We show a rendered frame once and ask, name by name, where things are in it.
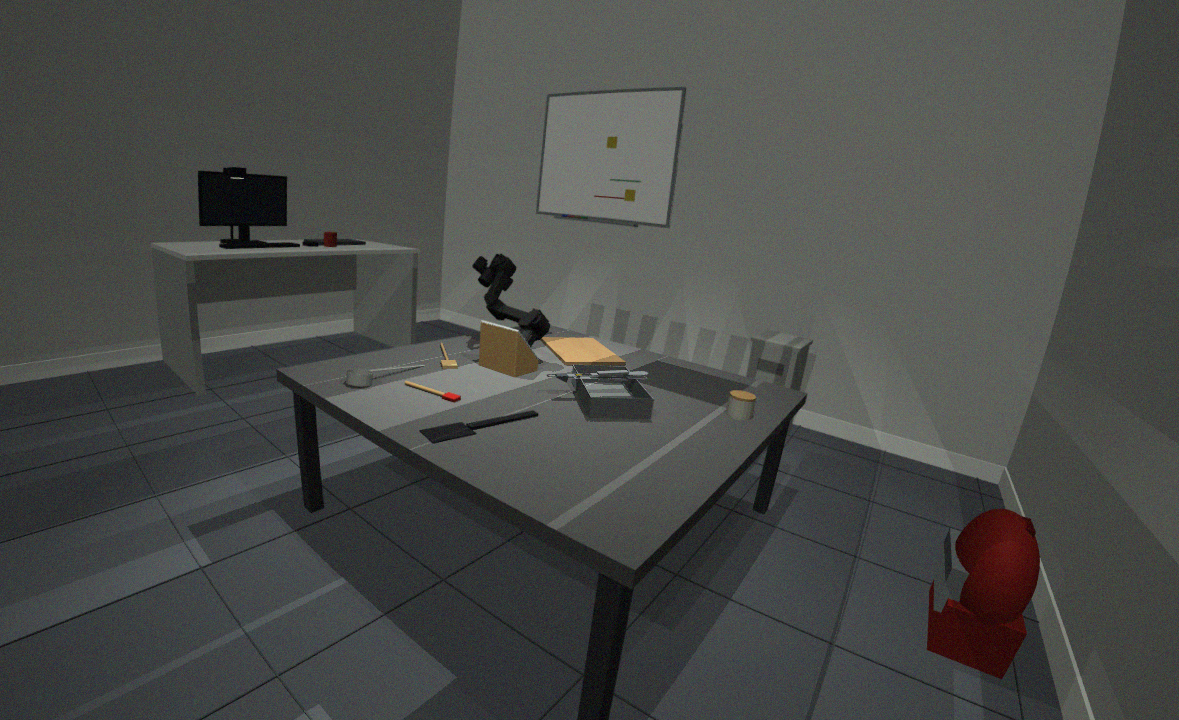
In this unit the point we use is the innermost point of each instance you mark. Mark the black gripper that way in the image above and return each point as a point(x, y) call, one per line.
point(480, 265)

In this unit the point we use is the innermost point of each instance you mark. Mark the grey long-handled pan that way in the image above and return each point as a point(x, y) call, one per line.
point(362, 378)

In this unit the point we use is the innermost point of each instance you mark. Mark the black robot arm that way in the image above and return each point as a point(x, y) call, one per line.
point(534, 325)

